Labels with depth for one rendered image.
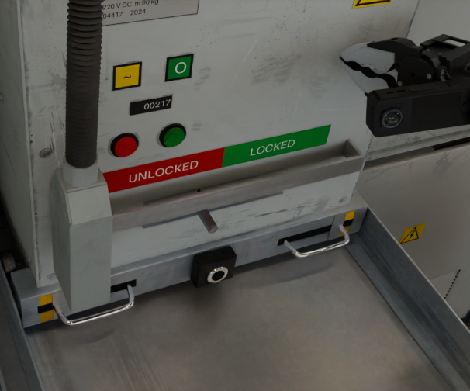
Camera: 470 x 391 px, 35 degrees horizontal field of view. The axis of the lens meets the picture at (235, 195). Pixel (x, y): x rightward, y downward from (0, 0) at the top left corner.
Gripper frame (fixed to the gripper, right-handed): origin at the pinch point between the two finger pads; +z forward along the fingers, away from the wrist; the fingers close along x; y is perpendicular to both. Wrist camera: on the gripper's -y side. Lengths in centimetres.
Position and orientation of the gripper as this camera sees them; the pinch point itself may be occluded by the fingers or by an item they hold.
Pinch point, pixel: (343, 60)
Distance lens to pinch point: 92.2
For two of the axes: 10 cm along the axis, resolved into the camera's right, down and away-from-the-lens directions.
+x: -0.4, -8.4, -5.4
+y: 7.5, -3.8, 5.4
